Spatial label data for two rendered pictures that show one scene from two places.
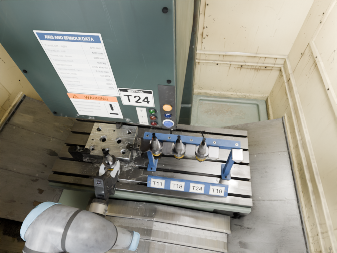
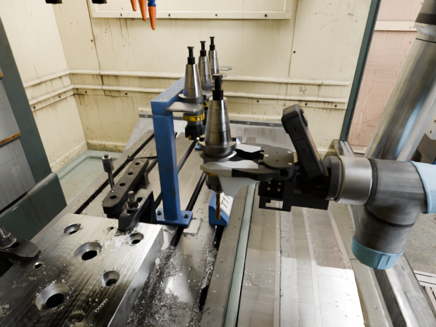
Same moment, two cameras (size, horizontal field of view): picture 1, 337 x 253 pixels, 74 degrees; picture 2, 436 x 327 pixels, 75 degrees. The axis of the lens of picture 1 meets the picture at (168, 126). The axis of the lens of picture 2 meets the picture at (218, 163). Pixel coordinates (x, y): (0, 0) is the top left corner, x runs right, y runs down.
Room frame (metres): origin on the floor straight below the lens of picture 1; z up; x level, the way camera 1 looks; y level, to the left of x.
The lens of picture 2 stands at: (0.49, 0.71, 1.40)
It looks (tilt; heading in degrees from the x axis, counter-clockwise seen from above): 29 degrees down; 270
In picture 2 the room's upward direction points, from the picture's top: straight up
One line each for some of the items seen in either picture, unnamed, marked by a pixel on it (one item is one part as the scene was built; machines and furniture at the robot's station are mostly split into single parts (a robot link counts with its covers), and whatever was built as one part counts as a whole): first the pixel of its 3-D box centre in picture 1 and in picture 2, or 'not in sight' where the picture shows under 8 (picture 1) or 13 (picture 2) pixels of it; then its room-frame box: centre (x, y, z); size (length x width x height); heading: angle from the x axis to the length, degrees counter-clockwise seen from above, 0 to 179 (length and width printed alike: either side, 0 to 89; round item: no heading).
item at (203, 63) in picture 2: (178, 144); (203, 69); (0.53, -0.04, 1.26); 0.04 x 0.04 x 0.07
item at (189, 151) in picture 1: (190, 150); not in sight; (0.51, -0.10, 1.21); 0.07 x 0.05 x 0.01; 169
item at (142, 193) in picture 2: (137, 149); (137, 217); (0.68, 0.20, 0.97); 0.13 x 0.03 x 0.15; 79
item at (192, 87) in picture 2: (155, 142); (192, 79); (0.55, 0.07, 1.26); 0.04 x 0.04 x 0.07
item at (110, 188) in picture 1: (104, 191); (294, 178); (0.36, 0.31, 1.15); 0.12 x 0.08 x 0.09; 169
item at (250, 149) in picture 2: (117, 170); (234, 161); (0.46, 0.26, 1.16); 0.09 x 0.03 x 0.06; 156
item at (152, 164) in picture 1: (150, 152); (168, 170); (0.61, 0.11, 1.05); 0.10 x 0.05 x 0.30; 169
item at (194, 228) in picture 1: (153, 232); (296, 274); (0.26, 0.13, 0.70); 0.90 x 0.30 x 0.16; 79
